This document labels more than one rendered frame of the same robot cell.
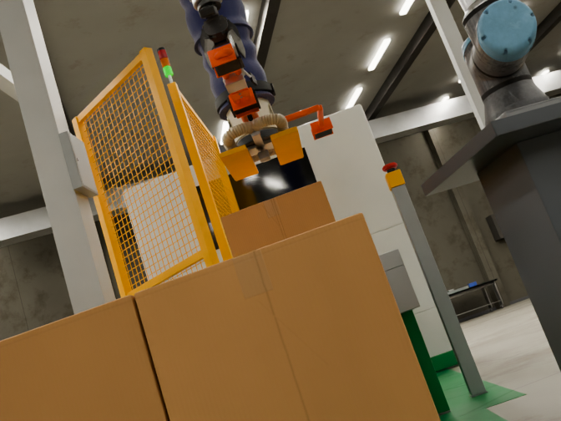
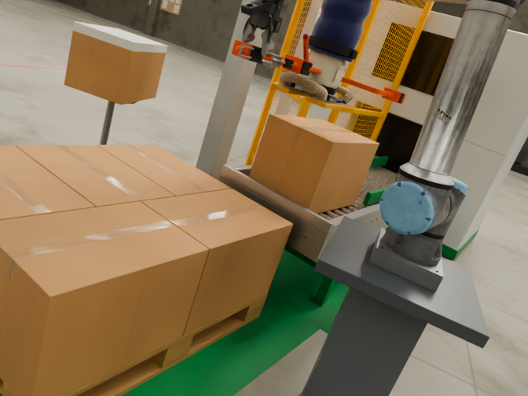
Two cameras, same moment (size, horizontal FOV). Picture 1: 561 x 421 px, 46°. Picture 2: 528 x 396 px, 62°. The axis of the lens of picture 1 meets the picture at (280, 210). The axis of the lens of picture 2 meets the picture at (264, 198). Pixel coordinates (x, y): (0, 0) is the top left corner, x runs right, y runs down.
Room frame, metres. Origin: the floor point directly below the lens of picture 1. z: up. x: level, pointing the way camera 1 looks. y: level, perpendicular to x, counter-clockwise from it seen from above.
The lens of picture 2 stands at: (0.44, -0.90, 1.27)
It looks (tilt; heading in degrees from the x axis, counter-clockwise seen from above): 19 degrees down; 27
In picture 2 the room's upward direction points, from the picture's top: 19 degrees clockwise
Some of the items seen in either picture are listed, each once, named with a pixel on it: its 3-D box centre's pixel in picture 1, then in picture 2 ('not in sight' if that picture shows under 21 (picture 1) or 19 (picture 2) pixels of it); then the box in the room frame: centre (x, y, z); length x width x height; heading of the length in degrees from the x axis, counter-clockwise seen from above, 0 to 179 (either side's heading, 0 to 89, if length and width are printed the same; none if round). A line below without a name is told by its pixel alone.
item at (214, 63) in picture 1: (224, 61); (247, 51); (1.77, 0.01, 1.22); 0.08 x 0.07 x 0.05; 179
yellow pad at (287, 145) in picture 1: (286, 143); (332, 100); (2.37, -0.10, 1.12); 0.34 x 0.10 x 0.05; 179
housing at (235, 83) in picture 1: (234, 80); (269, 59); (1.90, 0.00, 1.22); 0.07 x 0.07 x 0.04; 89
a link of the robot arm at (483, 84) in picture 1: (494, 60); (434, 199); (1.87, -0.75, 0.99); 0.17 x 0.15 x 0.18; 173
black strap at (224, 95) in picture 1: (245, 98); (332, 47); (2.37, -0.01, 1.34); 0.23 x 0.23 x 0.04
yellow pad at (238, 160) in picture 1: (238, 160); (298, 88); (2.37, 0.09, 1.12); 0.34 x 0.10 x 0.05; 179
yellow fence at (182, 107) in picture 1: (242, 262); (365, 105); (4.13, 0.33, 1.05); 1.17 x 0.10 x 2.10; 177
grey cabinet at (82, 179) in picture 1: (78, 164); not in sight; (3.13, 0.88, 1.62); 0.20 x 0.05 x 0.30; 177
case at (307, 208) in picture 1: (296, 258); (315, 163); (2.69, 0.00, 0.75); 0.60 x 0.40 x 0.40; 176
